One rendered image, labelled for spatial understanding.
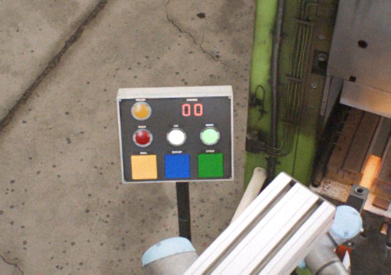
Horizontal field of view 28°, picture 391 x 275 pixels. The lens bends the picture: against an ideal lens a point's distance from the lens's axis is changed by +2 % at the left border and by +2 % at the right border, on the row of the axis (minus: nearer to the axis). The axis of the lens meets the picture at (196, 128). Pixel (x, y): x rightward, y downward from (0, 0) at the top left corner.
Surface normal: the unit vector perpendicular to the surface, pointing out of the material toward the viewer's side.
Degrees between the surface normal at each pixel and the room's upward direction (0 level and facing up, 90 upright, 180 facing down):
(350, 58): 90
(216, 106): 60
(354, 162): 0
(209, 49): 0
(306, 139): 90
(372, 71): 90
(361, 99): 90
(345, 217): 29
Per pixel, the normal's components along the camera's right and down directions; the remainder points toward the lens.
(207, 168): 0.01, 0.37
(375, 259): -0.40, 0.72
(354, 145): -0.02, -0.62
